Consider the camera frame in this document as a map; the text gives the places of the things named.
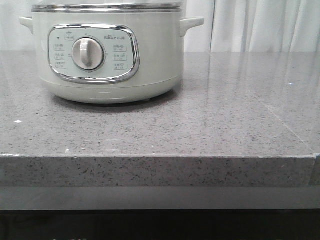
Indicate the glass lid with steel rim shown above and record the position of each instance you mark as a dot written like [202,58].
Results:
[107,6]

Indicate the pale green electric cooking pot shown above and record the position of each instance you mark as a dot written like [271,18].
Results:
[109,57]

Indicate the white pleated curtain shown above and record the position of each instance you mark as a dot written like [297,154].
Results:
[230,25]

